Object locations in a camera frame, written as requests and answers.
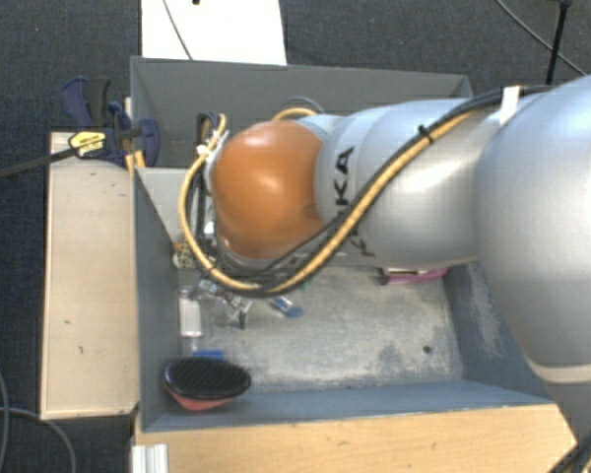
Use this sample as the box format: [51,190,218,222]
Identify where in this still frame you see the blue small tool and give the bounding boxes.
[269,296,305,320]

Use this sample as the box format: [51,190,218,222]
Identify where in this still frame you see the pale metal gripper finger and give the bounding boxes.
[211,295,253,331]
[192,278,233,305]

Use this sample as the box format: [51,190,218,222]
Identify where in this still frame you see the clear plastic bottle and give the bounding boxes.
[177,286,204,359]

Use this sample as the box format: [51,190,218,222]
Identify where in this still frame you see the pink flat object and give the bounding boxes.
[373,265,448,287]

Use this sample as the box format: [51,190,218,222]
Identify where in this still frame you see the grey metal bin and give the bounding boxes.
[129,55,568,435]

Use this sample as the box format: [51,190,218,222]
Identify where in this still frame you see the black and red oval brush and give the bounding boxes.
[163,356,253,414]

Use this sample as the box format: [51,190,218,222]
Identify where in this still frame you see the brown and white patterned object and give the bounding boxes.
[171,240,199,271]

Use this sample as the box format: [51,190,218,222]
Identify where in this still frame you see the pale wood board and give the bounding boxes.
[39,131,142,421]

